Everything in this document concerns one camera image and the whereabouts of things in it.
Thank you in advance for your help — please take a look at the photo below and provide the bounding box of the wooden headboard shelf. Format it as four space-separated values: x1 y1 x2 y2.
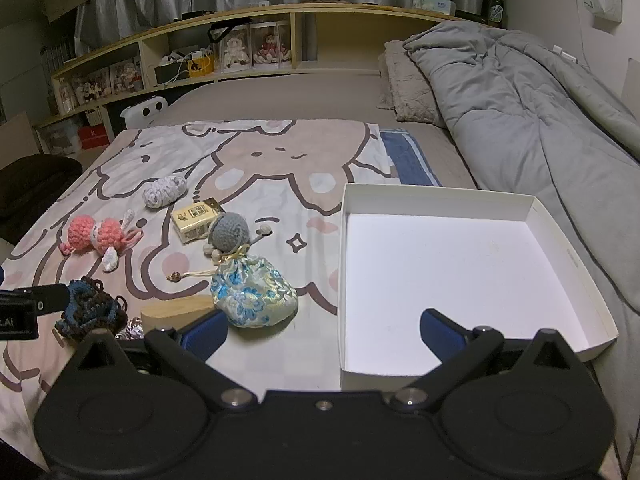
35 2 481 153

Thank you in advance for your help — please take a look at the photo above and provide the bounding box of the black bag handle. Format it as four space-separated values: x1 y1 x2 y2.
208 17 253 43

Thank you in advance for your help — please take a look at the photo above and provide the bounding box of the beige bed mattress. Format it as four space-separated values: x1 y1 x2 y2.
167 72 478 191

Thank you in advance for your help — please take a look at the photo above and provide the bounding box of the white tissue box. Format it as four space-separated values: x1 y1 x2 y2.
412 0 458 16

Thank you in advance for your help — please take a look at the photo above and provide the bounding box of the beige fuzzy pillow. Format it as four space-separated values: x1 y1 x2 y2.
377 40 446 126

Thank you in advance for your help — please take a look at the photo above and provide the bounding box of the grey comforter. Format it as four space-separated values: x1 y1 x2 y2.
402 22 640 480

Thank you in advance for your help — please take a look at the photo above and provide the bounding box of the shiny silver wrapper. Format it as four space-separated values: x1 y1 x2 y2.
116 317 146 343

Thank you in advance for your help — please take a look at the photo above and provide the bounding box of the clear doll box red doll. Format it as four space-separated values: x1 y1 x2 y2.
251 21 291 68

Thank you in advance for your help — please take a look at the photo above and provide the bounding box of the yellow tissue pack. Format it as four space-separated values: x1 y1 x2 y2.
171 200 224 245

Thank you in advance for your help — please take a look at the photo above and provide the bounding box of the printed cartoon blanket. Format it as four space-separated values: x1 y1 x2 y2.
0 119 396 441

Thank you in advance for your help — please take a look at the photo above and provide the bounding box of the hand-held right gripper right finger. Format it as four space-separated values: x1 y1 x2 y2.
390 308 576 413

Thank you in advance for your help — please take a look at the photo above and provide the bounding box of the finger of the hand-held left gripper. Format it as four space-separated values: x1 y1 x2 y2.
0 284 69 317

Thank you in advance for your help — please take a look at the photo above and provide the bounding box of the blue towel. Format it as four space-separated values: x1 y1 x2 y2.
378 129 443 188

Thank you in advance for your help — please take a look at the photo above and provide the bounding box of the brown and blue crochet piece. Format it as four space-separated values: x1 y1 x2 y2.
54 276 128 343

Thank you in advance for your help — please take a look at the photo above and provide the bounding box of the small figure display box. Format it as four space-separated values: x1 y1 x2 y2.
111 57 143 93
57 80 77 113
76 67 112 103

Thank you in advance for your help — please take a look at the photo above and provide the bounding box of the clear doll box white doll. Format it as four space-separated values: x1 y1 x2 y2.
220 24 252 70

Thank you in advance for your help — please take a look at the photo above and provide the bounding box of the wooden block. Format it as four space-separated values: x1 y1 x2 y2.
140 295 213 335

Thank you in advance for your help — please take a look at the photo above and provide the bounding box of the clear storage bin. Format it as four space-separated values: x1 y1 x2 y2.
37 120 81 156

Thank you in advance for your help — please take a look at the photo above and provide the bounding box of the white crochet ball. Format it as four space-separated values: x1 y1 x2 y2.
142 174 187 208

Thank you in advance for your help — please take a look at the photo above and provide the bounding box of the dark brown cushion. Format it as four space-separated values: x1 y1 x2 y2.
0 154 83 243

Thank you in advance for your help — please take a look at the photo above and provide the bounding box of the dark green box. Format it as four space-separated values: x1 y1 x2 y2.
155 62 191 86

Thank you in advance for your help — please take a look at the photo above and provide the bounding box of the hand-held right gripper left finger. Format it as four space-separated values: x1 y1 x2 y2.
75 309 261 413

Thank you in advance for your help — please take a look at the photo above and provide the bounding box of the pink crochet toy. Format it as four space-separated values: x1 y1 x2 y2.
60 209 146 272

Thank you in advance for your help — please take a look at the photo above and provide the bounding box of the grey crochet toy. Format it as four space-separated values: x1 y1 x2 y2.
202 211 273 263

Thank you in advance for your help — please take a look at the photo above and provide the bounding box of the white stool with black holes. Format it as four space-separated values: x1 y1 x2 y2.
122 97 168 128

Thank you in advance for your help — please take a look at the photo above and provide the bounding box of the cardboard panel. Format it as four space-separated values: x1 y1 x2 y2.
0 112 43 171

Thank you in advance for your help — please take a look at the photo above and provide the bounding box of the floral drawstring pouch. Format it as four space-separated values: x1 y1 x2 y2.
167 252 299 329

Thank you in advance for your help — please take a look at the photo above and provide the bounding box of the white cardboard box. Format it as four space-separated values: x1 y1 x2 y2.
337 182 618 392

